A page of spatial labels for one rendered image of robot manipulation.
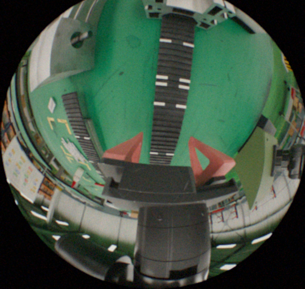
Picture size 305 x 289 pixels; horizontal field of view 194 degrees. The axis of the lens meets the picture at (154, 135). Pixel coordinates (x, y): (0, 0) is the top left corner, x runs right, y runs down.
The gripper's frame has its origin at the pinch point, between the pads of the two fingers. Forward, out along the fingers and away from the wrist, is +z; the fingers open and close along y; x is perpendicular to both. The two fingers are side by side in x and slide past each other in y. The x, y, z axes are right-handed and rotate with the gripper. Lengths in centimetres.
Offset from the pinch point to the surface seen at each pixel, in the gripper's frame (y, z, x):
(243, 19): -12.1, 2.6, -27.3
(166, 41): 1.5, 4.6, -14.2
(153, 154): 1.7, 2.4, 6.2
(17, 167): 293, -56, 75
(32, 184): 300, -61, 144
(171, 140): -1.2, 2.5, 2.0
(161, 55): 2.0, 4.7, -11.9
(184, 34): -1.0, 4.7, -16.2
